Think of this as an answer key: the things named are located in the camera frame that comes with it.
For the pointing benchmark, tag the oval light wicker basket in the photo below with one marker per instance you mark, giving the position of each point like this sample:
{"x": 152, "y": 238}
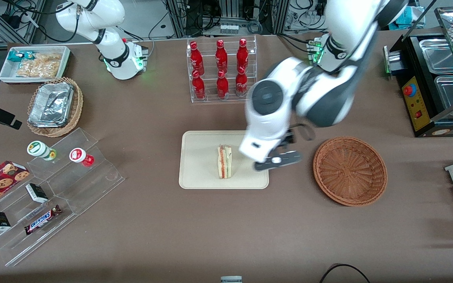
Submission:
{"x": 78, "y": 102}

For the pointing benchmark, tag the green lid drink bottle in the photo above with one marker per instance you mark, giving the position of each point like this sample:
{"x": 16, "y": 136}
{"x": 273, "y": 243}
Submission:
{"x": 37, "y": 149}

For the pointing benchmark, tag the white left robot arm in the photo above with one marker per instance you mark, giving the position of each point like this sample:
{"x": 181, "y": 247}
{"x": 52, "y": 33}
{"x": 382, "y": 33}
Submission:
{"x": 266, "y": 118}

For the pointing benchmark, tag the white power strip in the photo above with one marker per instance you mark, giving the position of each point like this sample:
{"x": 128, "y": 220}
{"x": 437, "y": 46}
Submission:
{"x": 229, "y": 28}

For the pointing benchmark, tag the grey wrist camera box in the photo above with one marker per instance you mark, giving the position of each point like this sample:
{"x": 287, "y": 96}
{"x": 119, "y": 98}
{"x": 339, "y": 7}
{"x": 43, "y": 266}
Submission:
{"x": 277, "y": 160}

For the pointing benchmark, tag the teal cloth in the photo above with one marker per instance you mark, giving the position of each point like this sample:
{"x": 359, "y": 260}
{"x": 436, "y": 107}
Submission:
{"x": 410, "y": 17}

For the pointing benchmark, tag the black hot food display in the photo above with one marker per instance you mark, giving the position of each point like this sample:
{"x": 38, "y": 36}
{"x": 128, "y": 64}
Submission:
{"x": 415, "y": 106}

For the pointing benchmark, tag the round brown wicker basket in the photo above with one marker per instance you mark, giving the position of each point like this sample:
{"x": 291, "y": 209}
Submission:
{"x": 350, "y": 171}

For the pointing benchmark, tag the teal snack packet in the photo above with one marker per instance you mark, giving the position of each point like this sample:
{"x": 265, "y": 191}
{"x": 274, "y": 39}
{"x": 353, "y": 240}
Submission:
{"x": 16, "y": 56}

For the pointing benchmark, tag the white rectangular bin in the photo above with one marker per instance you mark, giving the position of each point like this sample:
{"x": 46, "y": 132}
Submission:
{"x": 8, "y": 72}

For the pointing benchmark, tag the aluminium foil container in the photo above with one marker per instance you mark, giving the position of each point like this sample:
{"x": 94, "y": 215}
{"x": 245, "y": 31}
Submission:
{"x": 51, "y": 104}

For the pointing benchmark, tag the grey object at table edge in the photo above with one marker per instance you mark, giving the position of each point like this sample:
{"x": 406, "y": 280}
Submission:
{"x": 231, "y": 279}

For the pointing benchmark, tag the clear bag of crackers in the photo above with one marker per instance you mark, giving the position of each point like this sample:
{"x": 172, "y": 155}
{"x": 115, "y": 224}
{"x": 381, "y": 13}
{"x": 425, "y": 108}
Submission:
{"x": 41, "y": 67}

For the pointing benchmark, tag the triangle sandwich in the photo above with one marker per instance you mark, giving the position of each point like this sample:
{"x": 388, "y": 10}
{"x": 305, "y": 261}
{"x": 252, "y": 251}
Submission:
{"x": 224, "y": 163}

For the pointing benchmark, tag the snickers chocolate bar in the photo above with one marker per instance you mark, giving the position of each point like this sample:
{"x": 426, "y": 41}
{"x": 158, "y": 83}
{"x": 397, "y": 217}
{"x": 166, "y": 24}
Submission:
{"x": 41, "y": 221}

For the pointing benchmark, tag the red cola bottle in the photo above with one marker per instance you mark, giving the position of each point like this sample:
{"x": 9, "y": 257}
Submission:
{"x": 198, "y": 87}
{"x": 196, "y": 59}
{"x": 240, "y": 82}
{"x": 221, "y": 57}
{"x": 242, "y": 55}
{"x": 222, "y": 86}

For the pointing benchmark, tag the clear acrylic stepped display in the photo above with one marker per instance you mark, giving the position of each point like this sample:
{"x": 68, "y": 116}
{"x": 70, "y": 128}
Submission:
{"x": 89, "y": 184}

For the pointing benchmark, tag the clear acrylic bottle rack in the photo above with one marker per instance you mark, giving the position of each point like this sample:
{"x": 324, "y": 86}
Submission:
{"x": 210, "y": 98}

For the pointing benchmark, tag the red lid drink bottle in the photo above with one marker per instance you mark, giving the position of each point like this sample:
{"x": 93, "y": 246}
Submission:
{"x": 79, "y": 155}

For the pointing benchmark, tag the beige plastic tray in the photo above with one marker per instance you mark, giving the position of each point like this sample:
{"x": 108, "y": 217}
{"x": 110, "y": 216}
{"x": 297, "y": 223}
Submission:
{"x": 199, "y": 165}

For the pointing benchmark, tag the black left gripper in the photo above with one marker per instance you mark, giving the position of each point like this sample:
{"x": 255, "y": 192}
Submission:
{"x": 288, "y": 138}

